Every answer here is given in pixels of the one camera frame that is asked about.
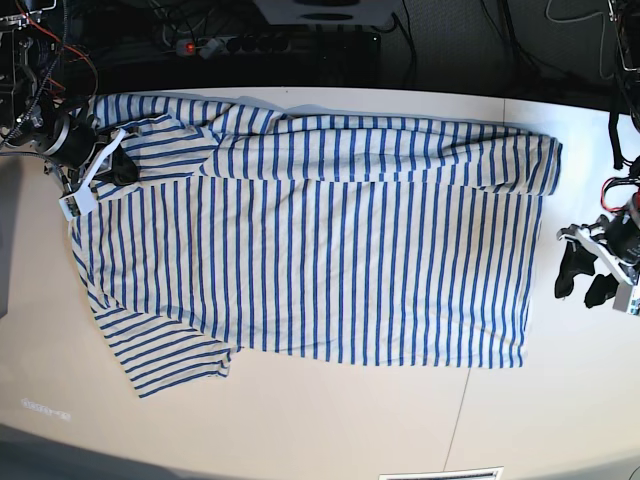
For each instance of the black box under table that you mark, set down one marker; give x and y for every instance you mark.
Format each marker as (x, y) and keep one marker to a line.
(347, 57)

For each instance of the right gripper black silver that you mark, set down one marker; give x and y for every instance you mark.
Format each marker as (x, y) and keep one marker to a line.
(75, 144)

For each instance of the blue white striped T-shirt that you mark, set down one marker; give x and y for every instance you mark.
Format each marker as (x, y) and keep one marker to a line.
(362, 240)

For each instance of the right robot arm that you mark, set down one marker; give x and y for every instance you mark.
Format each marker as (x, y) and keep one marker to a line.
(38, 113)

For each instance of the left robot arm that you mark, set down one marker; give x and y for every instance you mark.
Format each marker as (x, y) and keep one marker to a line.
(624, 17)

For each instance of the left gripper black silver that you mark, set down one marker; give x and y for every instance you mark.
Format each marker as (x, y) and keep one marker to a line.
(615, 241)

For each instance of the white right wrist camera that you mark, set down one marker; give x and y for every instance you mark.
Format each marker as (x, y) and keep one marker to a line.
(81, 200)

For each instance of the black power strip red switch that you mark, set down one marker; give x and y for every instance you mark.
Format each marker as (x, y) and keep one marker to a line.
(250, 44)

